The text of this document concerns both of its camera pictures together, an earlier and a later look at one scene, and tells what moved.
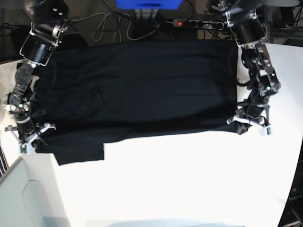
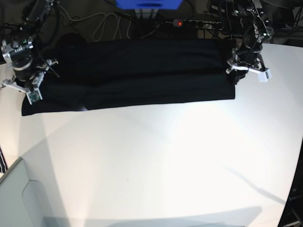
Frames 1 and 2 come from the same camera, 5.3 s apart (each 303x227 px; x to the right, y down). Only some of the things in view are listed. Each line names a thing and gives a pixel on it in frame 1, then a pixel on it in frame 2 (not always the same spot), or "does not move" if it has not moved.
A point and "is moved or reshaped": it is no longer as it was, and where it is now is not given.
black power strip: [217, 25] does not move
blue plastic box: [149, 4] does not move
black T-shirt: [93, 94] is moved or reshaped
